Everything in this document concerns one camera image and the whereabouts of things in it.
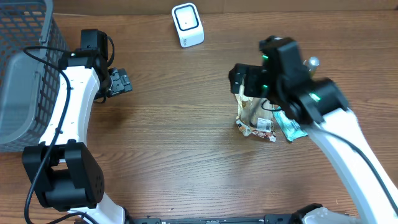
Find brown snack packet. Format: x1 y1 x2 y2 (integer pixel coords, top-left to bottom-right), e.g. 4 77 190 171
235 93 277 142

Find silver round ball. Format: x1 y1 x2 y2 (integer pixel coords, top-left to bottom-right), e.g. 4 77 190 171
303 57 320 77

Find teal white snack packet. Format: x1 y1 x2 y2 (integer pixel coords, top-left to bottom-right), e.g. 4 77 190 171
273 111 308 142

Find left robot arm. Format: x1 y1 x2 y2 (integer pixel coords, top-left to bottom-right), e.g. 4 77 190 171
22 29 132 223

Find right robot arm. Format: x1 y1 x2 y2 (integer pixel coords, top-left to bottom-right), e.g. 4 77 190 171
229 35 397 223

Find white barcode scanner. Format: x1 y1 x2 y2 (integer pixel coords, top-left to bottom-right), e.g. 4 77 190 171
171 2 205 48

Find grey plastic mesh basket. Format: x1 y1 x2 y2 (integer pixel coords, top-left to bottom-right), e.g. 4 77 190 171
1 0 68 152

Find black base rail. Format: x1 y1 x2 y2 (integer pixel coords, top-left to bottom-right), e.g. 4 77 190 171
130 203 351 224

